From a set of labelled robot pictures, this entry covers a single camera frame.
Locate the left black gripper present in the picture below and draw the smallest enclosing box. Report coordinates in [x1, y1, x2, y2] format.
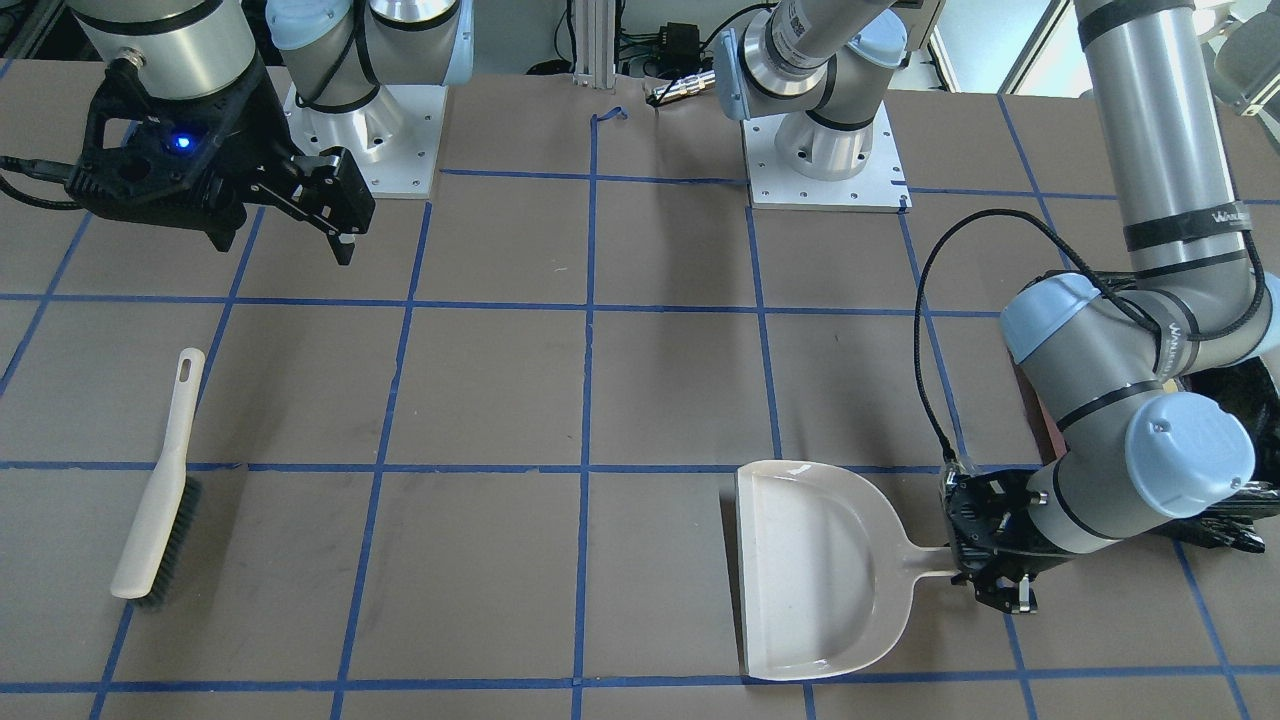
[940, 462, 1075, 615]

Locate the white hand brush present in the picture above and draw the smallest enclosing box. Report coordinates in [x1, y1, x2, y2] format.
[110, 347, 206, 609]

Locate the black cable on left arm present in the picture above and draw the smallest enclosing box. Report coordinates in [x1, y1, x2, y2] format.
[915, 208, 1271, 471]

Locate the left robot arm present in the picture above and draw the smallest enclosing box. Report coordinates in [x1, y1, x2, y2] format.
[923, 1, 1277, 614]

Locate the aluminium frame post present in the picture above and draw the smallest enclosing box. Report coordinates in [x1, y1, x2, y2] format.
[567, 1, 623, 92]

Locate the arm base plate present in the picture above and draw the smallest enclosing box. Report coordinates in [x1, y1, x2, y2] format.
[284, 85, 449, 199]
[741, 104, 913, 213]

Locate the white plastic dustpan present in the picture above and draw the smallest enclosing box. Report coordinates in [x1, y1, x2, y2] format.
[735, 460, 956, 682]

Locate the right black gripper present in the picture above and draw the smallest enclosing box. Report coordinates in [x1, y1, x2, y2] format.
[65, 60, 376, 266]

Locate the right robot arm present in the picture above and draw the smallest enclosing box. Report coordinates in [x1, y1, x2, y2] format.
[64, 1, 474, 265]

